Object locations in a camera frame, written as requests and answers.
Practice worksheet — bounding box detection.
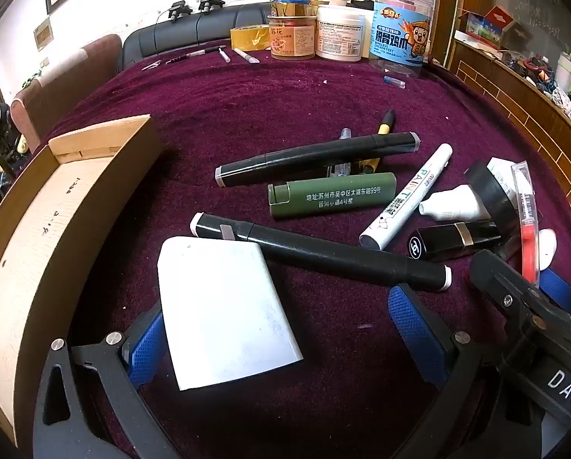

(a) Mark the green rectangular lighter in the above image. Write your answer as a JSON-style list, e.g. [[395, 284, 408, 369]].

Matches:
[[267, 172, 398, 221]]

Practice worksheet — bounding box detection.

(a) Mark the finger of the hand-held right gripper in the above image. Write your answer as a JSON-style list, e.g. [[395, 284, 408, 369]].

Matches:
[[468, 247, 555, 332], [538, 267, 571, 317]]

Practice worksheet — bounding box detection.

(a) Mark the orange jar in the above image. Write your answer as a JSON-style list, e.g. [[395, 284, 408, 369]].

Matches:
[[267, 14, 317, 61]]

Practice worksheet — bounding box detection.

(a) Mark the white plastic jar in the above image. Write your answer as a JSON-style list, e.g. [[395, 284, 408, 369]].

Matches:
[[315, 5, 368, 62]]

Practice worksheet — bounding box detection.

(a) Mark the wooden cabinet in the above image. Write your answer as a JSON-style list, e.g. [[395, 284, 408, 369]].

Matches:
[[449, 38, 571, 223]]

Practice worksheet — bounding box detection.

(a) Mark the yellow and black pen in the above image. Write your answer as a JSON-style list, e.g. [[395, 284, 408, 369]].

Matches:
[[361, 109, 396, 176]]

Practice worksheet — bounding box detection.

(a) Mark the black leather sofa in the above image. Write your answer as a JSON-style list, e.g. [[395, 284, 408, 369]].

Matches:
[[122, 2, 273, 73]]

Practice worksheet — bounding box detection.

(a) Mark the small white bottle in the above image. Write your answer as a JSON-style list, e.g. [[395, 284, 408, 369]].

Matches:
[[418, 185, 493, 223]]

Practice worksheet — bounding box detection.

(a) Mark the gold tin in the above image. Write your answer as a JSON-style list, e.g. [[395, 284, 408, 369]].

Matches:
[[270, 0, 313, 18]]

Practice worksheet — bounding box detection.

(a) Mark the white paint marker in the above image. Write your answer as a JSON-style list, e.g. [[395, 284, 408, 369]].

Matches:
[[359, 143, 454, 251]]

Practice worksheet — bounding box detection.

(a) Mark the black tape roll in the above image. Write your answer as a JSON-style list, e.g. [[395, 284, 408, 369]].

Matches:
[[464, 160, 521, 236]]

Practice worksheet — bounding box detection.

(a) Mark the white kettle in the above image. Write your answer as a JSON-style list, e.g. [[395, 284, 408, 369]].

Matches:
[[554, 52, 571, 97]]

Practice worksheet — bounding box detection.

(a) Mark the white oval object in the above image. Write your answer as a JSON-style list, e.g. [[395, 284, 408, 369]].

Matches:
[[538, 228, 558, 271]]

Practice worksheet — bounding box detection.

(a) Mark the black lipstick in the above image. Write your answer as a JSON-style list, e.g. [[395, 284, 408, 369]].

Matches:
[[407, 220, 504, 262]]

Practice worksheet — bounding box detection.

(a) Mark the yellow tape roll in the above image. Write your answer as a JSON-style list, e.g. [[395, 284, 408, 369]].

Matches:
[[230, 24, 272, 53]]

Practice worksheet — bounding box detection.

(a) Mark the red black pen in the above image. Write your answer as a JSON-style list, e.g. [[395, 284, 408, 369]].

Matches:
[[510, 162, 540, 284]]

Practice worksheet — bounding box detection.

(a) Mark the clear plastic pen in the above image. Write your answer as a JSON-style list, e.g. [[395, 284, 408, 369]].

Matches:
[[330, 127, 354, 179]]

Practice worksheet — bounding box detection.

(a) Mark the thin black pen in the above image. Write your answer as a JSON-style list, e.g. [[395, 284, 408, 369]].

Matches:
[[168, 46, 227, 65]]

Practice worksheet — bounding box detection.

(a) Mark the red box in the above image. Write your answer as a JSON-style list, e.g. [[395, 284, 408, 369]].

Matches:
[[461, 5, 516, 49]]

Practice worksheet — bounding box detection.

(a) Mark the white card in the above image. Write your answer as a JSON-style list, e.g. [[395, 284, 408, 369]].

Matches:
[[158, 236, 304, 392]]

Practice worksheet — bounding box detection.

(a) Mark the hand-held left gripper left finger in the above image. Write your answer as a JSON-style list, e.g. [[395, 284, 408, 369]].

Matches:
[[33, 302, 183, 459]]

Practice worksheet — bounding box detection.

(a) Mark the black marker with grey ends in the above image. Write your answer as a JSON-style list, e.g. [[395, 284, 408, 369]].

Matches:
[[215, 131, 423, 187]]

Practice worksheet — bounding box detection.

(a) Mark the brown chair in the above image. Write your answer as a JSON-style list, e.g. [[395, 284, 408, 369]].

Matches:
[[14, 33, 124, 155]]

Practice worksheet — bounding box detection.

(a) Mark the purple tablecloth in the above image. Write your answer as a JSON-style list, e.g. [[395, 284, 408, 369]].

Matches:
[[8, 47, 571, 459]]

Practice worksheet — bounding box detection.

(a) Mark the black marker with white ends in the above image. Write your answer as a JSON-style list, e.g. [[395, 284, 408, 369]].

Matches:
[[190, 212, 453, 293]]

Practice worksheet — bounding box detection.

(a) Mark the clear jar with blue label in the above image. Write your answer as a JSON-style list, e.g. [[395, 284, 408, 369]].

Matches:
[[368, 0, 433, 80]]

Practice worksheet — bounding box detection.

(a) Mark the cardboard box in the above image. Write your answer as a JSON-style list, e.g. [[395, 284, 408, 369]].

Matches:
[[0, 114, 165, 446]]

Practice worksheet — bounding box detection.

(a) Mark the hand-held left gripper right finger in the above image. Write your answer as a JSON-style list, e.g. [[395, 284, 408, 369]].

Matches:
[[387, 283, 506, 459]]

